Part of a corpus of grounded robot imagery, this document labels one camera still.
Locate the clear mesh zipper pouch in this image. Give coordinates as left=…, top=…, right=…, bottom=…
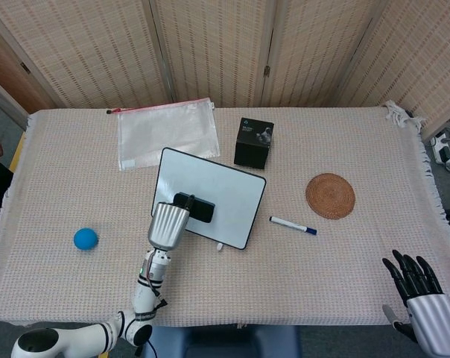
left=106, top=97, right=222, bottom=172

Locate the beige fringed tablecloth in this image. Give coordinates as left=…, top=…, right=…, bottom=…
left=0, top=99, right=450, bottom=331

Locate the brown wooden board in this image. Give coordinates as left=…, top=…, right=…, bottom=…
left=0, top=25, right=58, bottom=115

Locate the black eraser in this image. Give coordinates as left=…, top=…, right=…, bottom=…
left=172, top=192, right=216, bottom=224

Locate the woven folding screen panel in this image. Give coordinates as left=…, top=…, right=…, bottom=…
left=264, top=0, right=392, bottom=109
left=0, top=0, right=172, bottom=110
left=338, top=0, right=450, bottom=141
left=149, top=0, right=282, bottom=109

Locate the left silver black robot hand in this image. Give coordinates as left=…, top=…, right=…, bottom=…
left=147, top=193, right=196, bottom=251

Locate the white power strip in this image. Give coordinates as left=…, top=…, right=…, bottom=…
left=429, top=133, right=450, bottom=165

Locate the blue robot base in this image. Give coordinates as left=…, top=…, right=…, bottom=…
left=142, top=325, right=301, bottom=358

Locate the white marker with blue cap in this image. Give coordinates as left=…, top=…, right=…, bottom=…
left=268, top=216, right=318, bottom=236

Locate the round woven rattan coaster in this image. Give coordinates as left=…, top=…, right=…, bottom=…
left=305, top=172, right=356, bottom=220

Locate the black cardboard box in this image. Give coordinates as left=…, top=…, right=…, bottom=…
left=233, top=117, right=275, bottom=170

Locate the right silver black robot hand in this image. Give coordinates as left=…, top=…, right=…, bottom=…
left=381, top=249, right=450, bottom=357

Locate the small black-framed whiteboard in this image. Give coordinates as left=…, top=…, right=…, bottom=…
left=150, top=147, right=267, bottom=251

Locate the blue ball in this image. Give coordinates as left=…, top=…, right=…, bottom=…
left=73, top=227, right=99, bottom=251

